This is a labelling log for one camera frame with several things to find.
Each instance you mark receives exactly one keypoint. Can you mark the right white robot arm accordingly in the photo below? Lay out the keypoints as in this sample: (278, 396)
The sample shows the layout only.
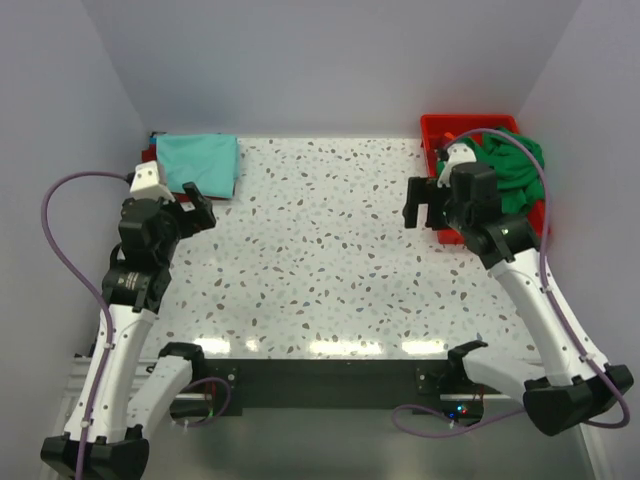
(575, 382)

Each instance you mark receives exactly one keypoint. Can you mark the folded teal t-shirt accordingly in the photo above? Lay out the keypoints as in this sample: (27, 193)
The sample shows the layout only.
(210, 161)

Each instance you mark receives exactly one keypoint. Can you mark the green t-shirt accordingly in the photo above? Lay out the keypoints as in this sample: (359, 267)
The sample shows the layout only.
(518, 181)

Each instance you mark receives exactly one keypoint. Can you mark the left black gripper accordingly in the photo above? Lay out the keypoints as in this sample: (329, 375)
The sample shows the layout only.
(194, 220)

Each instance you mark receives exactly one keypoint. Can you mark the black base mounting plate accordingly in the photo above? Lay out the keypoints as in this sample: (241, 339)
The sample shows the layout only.
(345, 384)

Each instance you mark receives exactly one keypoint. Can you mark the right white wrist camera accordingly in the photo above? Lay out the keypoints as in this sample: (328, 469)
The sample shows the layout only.
(455, 154)

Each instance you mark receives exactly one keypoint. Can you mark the red plastic bin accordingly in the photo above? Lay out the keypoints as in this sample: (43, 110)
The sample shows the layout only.
(433, 127)

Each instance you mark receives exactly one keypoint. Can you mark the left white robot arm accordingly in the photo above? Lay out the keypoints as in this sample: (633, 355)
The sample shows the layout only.
(108, 434)

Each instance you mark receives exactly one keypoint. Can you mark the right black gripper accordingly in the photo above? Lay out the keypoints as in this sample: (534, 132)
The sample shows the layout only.
(424, 190)

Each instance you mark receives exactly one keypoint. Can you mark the folded dark red t-shirt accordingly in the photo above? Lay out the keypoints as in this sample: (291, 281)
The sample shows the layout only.
(149, 155)

